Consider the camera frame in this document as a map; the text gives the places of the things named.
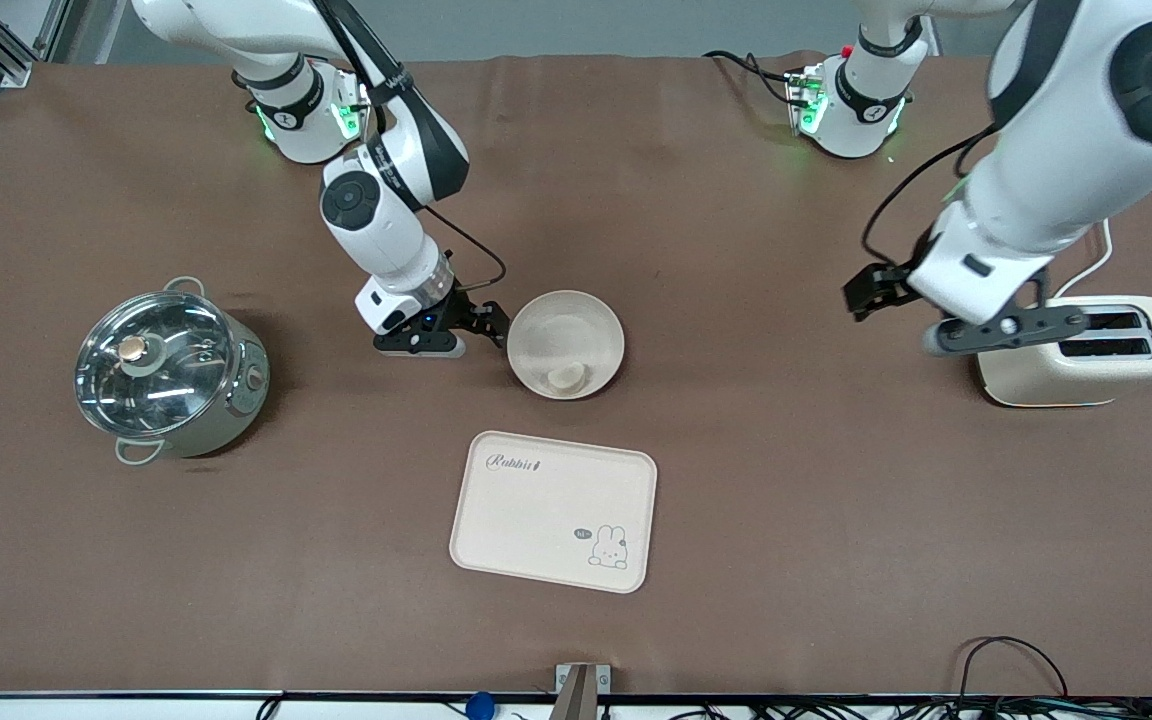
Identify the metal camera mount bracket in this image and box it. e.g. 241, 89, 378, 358
548, 662, 613, 720

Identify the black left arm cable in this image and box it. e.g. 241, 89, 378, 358
860, 124, 999, 269

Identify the black looped cable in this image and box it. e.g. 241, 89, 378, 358
955, 635, 1070, 706

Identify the round cream plate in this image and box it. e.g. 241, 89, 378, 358
506, 289, 627, 402

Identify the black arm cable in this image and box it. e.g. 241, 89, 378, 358
860, 124, 999, 269
311, 0, 510, 294

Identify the cream rabbit print tray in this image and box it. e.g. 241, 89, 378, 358
448, 429, 660, 596

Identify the black cable at left base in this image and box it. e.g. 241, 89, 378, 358
703, 49, 799, 107

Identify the glass pot lid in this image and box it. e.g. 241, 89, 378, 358
74, 291, 238, 442

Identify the cream two-slot toaster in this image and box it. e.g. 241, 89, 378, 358
975, 295, 1152, 409

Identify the brown table mat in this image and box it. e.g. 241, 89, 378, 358
0, 52, 1152, 699

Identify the grey-green electric cooking pot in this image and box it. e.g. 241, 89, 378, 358
74, 277, 271, 467

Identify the white toaster power cable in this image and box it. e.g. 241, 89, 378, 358
1052, 178, 1152, 300

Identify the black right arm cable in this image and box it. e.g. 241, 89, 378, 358
311, 0, 510, 294

